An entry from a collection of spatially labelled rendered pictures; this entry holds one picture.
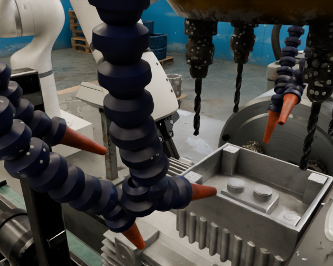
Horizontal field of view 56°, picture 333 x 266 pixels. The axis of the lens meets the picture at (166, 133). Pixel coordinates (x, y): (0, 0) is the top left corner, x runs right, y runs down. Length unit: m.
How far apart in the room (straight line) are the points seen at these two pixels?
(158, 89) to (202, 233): 0.22
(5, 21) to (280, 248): 0.89
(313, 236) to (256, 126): 0.30
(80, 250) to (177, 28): 6.92
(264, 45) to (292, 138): 5.78
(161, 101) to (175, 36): 6.95
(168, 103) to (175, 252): 0.22
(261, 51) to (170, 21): 2.26
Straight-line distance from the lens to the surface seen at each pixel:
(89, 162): 1.06
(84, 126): 1.12
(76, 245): 0.58
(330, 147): 0.51
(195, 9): 0.21
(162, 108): 0.45
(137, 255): 0.35
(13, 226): 0.45
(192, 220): 0.32
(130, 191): 0.17
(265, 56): 6.29
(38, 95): 0.29
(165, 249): 0.35
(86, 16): 0.46
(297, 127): 0.52
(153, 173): 0.16
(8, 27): 1.01
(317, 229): 0.28
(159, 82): 0.46
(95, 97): 0.83
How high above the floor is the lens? 1.31
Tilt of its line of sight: 25 degrees down
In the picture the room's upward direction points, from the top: straight up
